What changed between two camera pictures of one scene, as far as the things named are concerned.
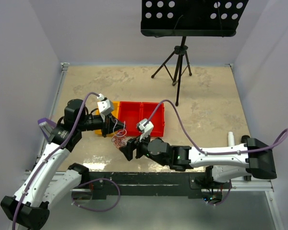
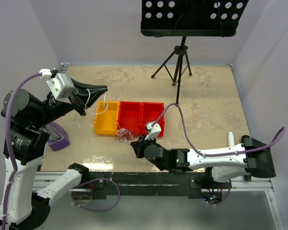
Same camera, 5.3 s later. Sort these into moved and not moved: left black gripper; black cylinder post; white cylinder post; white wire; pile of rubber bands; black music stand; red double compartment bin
Moved: white wire; pile of rubber bands; left black gripper
Not moved: black music stand; red double compartment bin; white cylinder post; black cylinder post
